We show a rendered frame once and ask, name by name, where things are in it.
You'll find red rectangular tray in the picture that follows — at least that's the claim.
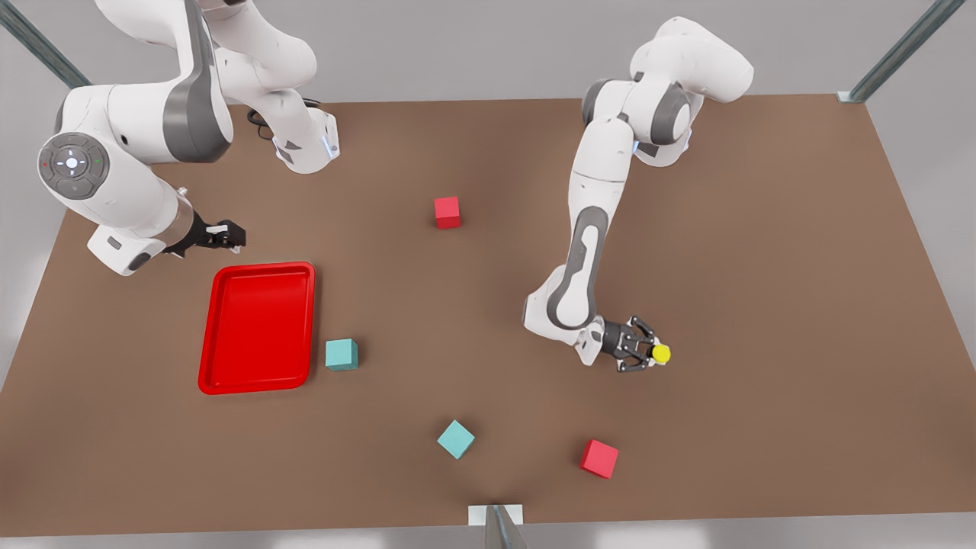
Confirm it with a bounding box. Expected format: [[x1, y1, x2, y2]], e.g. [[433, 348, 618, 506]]
[[197, 262, 317, 397]]

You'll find teal cube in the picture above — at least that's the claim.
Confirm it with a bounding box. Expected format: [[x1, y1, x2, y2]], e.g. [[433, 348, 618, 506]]
[[436, 419, 477, 461], [325, 339, 360, 373]]

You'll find black cable loop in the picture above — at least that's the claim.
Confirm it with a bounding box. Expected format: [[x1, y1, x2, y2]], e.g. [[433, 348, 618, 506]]
[[246, 98, 323, 144]]

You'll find silver frame post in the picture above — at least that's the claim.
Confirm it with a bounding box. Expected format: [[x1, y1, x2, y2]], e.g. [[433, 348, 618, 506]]
[[0, 0, 94, 90], [836, 0, 968, 104], [466, 503, 528, 549]]

